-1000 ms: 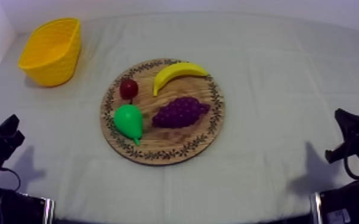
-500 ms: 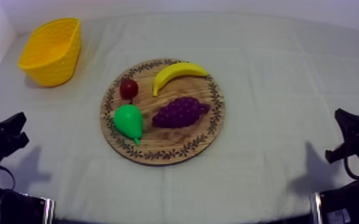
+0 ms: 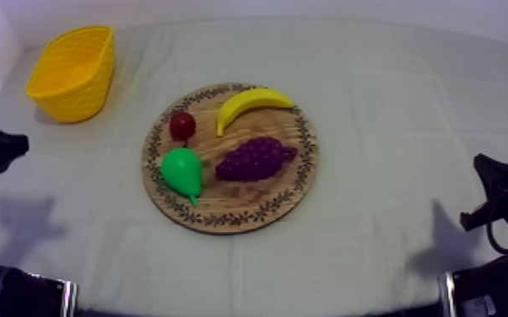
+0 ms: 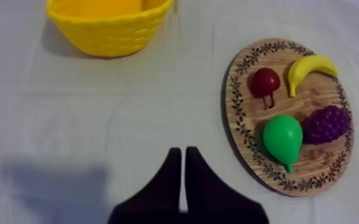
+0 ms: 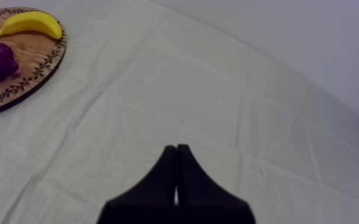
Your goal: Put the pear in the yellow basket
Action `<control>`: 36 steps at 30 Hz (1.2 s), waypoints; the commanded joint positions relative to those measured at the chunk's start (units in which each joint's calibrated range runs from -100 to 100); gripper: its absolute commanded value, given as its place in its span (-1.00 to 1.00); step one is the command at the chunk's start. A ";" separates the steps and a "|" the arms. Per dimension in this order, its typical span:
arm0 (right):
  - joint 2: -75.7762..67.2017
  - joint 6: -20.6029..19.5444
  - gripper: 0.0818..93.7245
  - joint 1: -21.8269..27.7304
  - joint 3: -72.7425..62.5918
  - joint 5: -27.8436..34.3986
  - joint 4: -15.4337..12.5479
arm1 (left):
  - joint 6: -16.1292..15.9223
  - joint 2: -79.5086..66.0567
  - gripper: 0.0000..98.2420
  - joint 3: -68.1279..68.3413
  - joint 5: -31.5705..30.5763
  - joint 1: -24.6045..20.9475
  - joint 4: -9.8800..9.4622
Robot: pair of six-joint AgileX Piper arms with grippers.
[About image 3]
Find purple toy grapes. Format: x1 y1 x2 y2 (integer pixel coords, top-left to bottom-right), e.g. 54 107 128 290
214 137 300 183

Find small red fruit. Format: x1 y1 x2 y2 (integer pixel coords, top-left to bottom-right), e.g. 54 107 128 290
169 111 197 148

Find yellow plastic basket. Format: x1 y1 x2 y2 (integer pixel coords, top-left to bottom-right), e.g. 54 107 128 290
24 24 116 124

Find yellow toy banana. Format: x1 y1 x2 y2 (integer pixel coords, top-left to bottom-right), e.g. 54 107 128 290
216 88 296 137

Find round wooden board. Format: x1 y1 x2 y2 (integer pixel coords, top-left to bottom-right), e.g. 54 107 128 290
141 82 320 235

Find green toy pear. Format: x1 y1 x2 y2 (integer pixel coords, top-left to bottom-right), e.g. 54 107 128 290
160 147 204 207

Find black cable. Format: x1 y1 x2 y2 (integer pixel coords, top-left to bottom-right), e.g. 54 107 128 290
485 199 508 256

